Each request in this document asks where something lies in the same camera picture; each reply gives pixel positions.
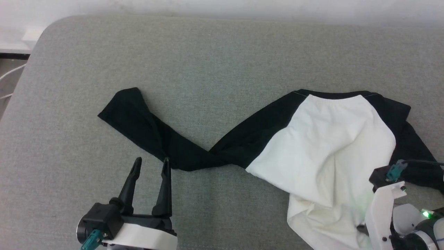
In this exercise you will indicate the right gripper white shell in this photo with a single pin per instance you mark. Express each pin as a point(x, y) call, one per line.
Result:
point(380, 215)

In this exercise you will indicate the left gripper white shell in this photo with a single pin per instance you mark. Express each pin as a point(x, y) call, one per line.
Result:
point(145, 238)

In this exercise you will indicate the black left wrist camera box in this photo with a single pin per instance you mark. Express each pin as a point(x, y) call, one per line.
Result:
point(102, 218)

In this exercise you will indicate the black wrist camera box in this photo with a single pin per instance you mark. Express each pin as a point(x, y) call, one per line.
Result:
point(102, 218)
point(380, 177)

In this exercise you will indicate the black and white raglan shirt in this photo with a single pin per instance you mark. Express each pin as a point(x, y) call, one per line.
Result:
point(329, 146)

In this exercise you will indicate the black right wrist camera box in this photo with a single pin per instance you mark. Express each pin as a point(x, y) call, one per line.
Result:
point(380, 177)

